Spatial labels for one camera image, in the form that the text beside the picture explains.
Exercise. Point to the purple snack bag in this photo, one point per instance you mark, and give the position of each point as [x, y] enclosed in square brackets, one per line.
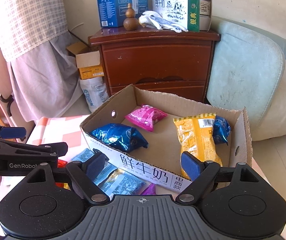
[149, 190]

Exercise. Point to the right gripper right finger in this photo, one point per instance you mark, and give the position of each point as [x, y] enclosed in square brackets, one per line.
[202, 175]

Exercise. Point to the dark red wooden nightstand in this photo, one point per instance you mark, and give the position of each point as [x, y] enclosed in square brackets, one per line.
[157, 60]

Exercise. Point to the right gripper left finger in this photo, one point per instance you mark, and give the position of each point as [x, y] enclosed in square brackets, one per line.
[82, 176]

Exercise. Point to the dark blue snack bag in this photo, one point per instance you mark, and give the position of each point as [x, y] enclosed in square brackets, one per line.
[221, 130]
[121, 137]

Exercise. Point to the small open cardboard box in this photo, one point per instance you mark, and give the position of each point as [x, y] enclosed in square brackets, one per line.
[88, 61]

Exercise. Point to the pale green sofa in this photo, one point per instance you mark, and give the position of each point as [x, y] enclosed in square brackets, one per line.
[249, 71]

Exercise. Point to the checkered fabric cover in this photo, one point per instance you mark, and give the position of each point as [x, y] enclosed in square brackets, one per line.
[33, 39]

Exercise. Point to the light blue snack bag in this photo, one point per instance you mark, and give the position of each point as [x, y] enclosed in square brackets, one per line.
[113, 180]

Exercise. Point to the white blue work gloves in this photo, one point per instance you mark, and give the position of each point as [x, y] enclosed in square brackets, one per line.
[152, 19]

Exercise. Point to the grey white carton box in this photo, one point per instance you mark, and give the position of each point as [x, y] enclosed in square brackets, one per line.
[205, 14]

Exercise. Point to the pink snack bag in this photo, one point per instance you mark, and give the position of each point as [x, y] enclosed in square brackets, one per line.
[146, 117]

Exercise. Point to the yellow snack bag with barcode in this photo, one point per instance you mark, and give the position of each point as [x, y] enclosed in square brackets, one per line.
[195, 134]

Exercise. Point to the white green milk carton box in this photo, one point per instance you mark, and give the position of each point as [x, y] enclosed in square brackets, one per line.
[182, 12]

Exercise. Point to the wooden gourd ornament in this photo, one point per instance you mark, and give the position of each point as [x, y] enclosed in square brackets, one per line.
[131, 22]

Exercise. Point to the red snack bag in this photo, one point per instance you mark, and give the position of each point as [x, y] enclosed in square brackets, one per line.
[62, 164]

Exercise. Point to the white plastic bag blue text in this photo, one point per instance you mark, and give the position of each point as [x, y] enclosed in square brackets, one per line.
[95, 92]

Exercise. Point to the cardboard milk tray box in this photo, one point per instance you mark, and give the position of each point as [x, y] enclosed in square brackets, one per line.
[159, 163]

